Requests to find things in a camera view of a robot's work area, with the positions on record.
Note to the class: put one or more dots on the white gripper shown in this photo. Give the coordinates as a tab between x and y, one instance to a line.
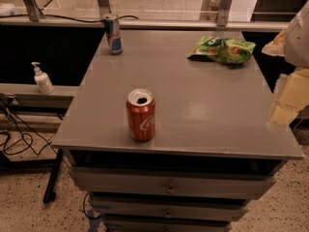
298	41

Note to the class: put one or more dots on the red coke can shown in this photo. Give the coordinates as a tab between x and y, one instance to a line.
140	109

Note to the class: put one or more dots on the green rice chip bag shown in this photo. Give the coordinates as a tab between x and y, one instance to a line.
221	50

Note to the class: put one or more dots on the blue silver energy drink can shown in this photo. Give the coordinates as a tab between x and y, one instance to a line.
112	28

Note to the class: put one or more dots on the grey top drawer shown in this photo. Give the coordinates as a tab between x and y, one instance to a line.
171	183

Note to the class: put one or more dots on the grey drawer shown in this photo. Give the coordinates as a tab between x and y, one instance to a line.
159	225
167	208
171	183

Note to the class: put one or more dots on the grey middle drawer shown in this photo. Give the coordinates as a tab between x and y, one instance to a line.
167	208

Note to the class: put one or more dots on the grey bottom drawer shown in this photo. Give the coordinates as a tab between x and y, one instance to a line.
159	225

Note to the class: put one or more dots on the white pump dispenser bottle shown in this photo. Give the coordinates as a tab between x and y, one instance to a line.
42	79

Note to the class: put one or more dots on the black metal stand leg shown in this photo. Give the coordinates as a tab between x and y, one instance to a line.
50	194

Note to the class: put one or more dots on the grey metal rail frame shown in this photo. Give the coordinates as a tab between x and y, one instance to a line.
243	15

